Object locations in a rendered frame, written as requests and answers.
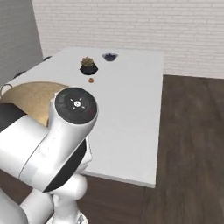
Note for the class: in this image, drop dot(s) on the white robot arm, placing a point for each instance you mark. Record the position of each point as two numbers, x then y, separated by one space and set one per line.
43 151

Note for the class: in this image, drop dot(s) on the small brown round item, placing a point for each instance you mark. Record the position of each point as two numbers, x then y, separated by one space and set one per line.
91 80

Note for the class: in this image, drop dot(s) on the succulent in black pot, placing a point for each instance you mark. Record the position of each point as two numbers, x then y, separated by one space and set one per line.
88 66

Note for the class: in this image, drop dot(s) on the dark blue bowl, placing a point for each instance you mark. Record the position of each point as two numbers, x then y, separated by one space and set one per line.
110 56

